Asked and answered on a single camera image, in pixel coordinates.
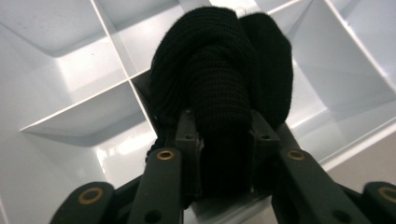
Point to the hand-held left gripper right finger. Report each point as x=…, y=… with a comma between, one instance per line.
x=299, y=186

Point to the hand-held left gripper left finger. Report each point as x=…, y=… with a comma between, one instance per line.
x=162, y=186

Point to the black sock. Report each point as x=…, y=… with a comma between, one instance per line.
x=218, y=77

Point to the white compartment storage box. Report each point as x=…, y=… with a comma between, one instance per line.
x=77, y=62

